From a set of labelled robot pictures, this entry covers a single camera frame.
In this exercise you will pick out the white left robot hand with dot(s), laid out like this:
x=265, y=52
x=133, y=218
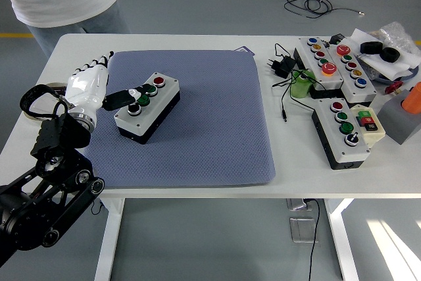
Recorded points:
x=85, y=87

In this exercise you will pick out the four-button control box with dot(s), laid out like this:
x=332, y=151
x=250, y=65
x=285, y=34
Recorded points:
x=169, y=88

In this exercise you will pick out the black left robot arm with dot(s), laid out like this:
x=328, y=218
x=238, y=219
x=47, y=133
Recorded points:
x=59, y=133

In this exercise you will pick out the five-button box, glowing mushroom button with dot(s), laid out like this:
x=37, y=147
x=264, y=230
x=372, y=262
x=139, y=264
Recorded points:
x=330, y=78

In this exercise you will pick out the five-button box, red mushroom button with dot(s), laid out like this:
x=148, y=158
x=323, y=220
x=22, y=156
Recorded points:
x=355, y=91

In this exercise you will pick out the four-button box with selector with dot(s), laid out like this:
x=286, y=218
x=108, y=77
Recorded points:
x=353, y=151

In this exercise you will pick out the small dark brown bottle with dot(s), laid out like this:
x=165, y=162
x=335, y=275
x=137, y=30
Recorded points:
x=60, y=89

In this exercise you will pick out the white oval tray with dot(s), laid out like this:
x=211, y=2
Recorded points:
x=54, y=84

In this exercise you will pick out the blue-grey textured mat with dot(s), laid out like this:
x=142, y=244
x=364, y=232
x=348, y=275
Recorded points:
x=213, y=123

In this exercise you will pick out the purple card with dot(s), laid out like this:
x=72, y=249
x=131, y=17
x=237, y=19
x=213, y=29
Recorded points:
x=246, y=50

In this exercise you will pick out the white table leg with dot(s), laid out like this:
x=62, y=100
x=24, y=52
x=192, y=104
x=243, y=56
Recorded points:
x=108, y=245
x=340, y=235

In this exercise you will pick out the black power adapter plug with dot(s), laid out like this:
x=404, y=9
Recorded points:
x=283, y=65

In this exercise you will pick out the green plastic bottle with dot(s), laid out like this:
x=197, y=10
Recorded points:
x=300, y=88

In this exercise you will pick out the metal floor socket plate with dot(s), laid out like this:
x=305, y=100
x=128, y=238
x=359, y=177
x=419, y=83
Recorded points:
x=301, y=230
x=296, y=204

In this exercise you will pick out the clear bubble wrap bag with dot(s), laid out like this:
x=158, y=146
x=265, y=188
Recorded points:
x=394, y=34

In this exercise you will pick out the blue-rimmed round dish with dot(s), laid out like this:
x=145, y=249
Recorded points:
x=383, y=80

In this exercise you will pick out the white foam sheet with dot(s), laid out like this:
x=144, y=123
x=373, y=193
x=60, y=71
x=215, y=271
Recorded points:
x=394, y=67

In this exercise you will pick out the red mushroom knob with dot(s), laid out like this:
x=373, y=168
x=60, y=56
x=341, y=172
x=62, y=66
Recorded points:
x=393, y=88

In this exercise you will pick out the grey block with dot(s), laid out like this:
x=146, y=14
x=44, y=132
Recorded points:
x=398, y=123

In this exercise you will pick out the orange cylinder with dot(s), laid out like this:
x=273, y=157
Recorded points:
x=412, y=101

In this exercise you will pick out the white wall switch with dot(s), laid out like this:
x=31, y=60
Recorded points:
x=41, y=105

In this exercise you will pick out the cream switch box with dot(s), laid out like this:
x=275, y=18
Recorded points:
x=375, y=134

